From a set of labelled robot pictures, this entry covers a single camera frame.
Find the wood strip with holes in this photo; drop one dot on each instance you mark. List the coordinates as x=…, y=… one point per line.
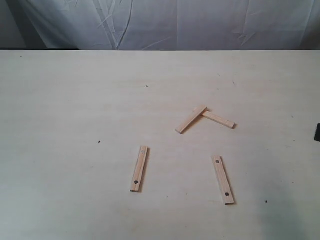
x=139, y=171
x=222, y=178

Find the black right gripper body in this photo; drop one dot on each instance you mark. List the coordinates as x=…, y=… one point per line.
x=317, y=133

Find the plain pale wood strip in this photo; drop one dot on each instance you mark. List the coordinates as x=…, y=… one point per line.
x=191, y=118

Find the plain wood strip far right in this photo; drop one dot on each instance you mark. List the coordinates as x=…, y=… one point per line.
x=209, y=115

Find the white backdrop cloth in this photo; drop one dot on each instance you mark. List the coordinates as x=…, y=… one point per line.
x=170, y=25

